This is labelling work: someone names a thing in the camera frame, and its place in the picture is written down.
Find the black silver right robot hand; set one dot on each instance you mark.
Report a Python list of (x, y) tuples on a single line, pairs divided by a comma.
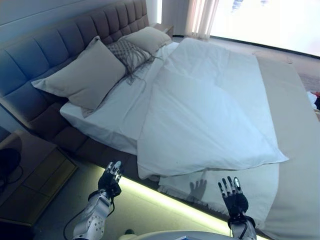
[(237, 203)]

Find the small wooden nightstand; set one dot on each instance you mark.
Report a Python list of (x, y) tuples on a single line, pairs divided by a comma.
[(163, 28)]

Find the light sheer curtain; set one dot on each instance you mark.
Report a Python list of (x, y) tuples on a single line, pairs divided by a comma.
[(200, 17)]

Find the large beige pillow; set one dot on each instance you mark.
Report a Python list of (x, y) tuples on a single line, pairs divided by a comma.
[(85, 75)]

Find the pile of clothes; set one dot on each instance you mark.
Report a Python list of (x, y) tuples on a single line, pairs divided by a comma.
[(315, 98)]

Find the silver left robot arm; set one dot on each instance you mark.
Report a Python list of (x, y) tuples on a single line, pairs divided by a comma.
[(93, 217)]

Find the LED light strip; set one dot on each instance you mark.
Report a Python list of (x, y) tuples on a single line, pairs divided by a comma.
[(160, 197)]

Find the grey fringed woven cushion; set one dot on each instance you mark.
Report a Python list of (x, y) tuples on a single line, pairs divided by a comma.
[(127, 53)]

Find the brown tufted headboard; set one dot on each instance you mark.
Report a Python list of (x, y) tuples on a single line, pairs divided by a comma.
[(50, 45)]

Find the white duvet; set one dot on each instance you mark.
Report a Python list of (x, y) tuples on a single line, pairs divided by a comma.
[(200, 105)]

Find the beige bed coverlet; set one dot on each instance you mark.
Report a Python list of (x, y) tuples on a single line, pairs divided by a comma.
[(295, 155)]

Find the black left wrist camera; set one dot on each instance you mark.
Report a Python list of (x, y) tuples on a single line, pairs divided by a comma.
[(115, 191)]

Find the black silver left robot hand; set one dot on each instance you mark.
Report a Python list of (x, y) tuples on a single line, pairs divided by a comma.
[(107, 181)]

